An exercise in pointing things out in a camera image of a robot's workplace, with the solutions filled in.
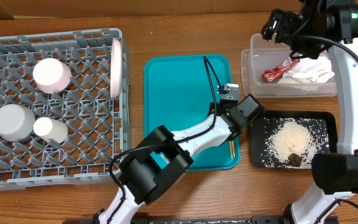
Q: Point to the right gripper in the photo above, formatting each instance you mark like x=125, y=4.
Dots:
x=304, y=50

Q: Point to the white napkin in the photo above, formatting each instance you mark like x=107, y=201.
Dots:
x=309, y=71

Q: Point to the red snack wrapper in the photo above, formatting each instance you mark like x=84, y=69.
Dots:
x=271, y=75

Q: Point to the white rice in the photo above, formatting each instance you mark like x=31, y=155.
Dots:
x=303, y=136

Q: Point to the brown food scrap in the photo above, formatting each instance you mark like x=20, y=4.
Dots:
x=295, y=160

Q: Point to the large white plate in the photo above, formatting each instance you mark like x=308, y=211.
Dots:
x=116, y=68

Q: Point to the white cup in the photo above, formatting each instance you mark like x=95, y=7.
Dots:
x=50, y=129

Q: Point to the small white bowl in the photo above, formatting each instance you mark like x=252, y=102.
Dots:
x=51, y=75

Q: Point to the grey saucer bowl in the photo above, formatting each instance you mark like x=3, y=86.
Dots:
x=16, y=122

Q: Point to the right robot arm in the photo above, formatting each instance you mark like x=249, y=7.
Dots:
x=330, y=26

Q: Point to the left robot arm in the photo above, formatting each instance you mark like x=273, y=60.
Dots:
x=150, y=169

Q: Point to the clear plastic bin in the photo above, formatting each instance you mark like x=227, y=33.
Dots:
x=264, y=55

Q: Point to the black tray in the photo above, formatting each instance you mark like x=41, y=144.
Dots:
x=257, y=135

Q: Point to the teal serving tray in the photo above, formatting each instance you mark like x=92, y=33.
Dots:
x=179, y=89

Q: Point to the grey plastic dish rack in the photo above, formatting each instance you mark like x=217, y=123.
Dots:
x=98, y=124

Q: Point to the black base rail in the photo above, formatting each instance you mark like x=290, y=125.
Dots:
x=253, y=220

